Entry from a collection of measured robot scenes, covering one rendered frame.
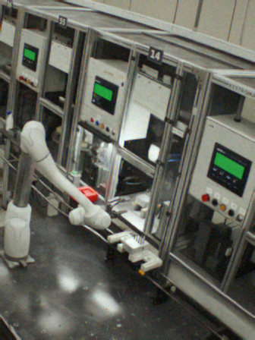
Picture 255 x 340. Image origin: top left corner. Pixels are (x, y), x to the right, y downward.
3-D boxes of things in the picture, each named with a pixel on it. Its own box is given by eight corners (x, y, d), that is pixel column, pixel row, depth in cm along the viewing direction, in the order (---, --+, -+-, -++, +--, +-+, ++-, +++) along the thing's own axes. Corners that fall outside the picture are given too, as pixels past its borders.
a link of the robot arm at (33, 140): (51, 153, 266) (50, 144, 278) (34, 128, 258) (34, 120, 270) (32, 165, 267) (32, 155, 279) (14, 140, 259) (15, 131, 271)
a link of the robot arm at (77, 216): (87, 220, 303) (99, 224, 292) (66, 225, 293) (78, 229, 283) (86, 203, 301) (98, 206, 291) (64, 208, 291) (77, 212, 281)
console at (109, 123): (77, 119, 341) (86, 57, 322) (108, 116, 359) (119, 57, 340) (112, 142, 313) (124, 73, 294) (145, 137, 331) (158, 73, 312)
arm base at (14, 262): (12, 272, 280) (13, 266, 278) (-3, 253, 295) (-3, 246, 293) (38, 266, 292) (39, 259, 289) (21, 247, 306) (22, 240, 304)
